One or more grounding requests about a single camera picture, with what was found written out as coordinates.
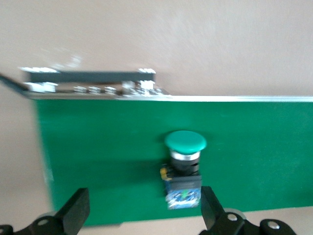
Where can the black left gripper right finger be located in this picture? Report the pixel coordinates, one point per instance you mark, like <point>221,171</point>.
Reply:
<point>212,215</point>

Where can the green conveyor belt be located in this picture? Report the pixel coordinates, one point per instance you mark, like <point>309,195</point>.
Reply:
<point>244,147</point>

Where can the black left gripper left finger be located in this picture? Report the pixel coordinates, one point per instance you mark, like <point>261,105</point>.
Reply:
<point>73,213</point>

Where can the green mushroom push button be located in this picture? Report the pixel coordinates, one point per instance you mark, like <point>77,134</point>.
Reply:
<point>185,142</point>

